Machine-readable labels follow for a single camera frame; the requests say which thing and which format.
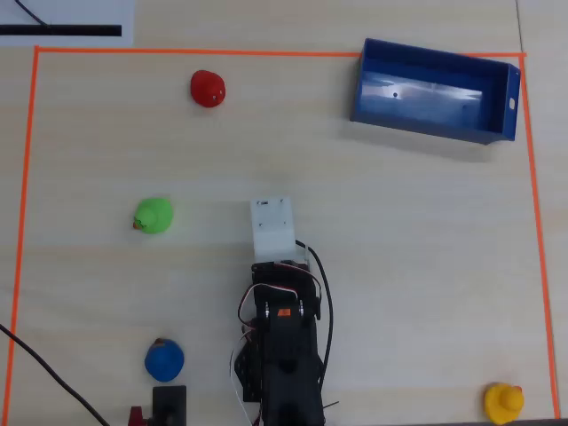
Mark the red rubber duck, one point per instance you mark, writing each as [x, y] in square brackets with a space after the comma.
[206, 89]

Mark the yellow rubber duck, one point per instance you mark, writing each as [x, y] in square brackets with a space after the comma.
[501, 404]

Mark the blue rubber duck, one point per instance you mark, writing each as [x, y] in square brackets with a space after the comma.
[164, 361]

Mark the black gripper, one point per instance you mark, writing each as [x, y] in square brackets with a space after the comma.
[272, 274]

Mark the black table clamp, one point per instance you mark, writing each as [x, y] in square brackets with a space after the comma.
[171, 399]

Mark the green rubber duck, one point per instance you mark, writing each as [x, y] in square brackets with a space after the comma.
[155, 217]

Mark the black strip on paper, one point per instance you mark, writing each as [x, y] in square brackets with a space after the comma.
[80, 30]

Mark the blue plastic box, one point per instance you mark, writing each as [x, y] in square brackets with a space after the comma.
[444, 102]

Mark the orange tape strip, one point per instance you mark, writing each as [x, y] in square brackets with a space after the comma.
[538, 222]
[25, 177]
[177, 51]

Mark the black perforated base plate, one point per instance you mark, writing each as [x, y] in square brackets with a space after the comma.
[248, 373]

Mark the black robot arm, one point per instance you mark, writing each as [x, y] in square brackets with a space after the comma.
[288, 355]

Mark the white paper sheet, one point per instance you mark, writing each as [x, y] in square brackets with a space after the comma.
[66, 11]

